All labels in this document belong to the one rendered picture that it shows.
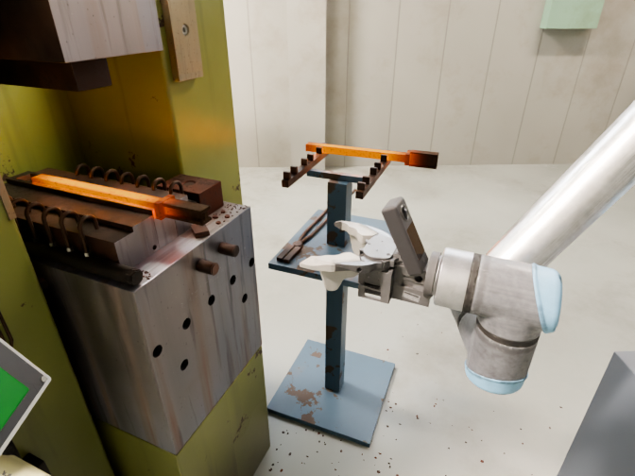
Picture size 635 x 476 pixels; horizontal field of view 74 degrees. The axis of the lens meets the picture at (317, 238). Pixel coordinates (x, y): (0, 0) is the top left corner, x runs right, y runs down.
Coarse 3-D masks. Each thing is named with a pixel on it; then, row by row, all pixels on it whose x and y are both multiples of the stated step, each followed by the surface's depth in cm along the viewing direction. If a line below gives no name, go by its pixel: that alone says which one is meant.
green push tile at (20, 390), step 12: (0, 372) 44; (0, 384) 43; (12, 384) 44; (24, 384) 45; (0, 396) 43; (12, 396) 44; (24, 396) 45; (0, 408) 42; (12, 408) 43; (0, 420) 42
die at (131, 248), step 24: (48, 168) 102; (24, 192) 90; (48, 192) 90; (72, 192) 88; (144, 192) 90; (168, 192) 90; (24, 216) 82; (48, 216) 82; (72, 216) 82; (96, 216) 80; (120, 216) 80; (144, 216) 80; (48, 240) 81; (72, 240) 78; (96, 240) 75; (120, 240) 74; (144, 240) 80; (168, 240) 86
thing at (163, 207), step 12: (36, 180) 92; (48, 180) 91; (60, 180) 91; (72, 180) 91; (84, 192) 88; (96, 192) 86; (108, 192) 86; (120, 192) 86; (132, 192) 86; (144, 204) 82; (156, 204) 79; (168, 204) 79; (180, 204) 79; (192, 204) 79; (156, 216) 81; (168, 216) 81; (180, 216) 80; (192, 216) 80; (204, 216) 78
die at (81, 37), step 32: (0, 0) 58; (32, 0) 56; (64, 0) 57; (96, 0) 61; (128, 0) 66; (0, 32) 61; (32, 32) 59; (64, 32) 58; (96, 32) 62; (128, 32) 67; (160, 32) 73
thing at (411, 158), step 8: (312, 144) 135; (320, 144) 135; (328, 144) 135; (328, 152) 134; (336, 152) 133; (344, 152) 132; (352, 152) 131; (360, 152) 130; (368, 152) 129; (376, 152) 128; (384, 152) 128; (392, 152) 128; (400, 152) 128; (408, 152) 126; (416, 152) 125; (424, 152) 125; (432, 152) 125; (392, 160) 128; (400, 160) 127; (408, 160) 125; (416, 160) 126; (424, 160) 125; (432, 160) 124; (432, 168) 125
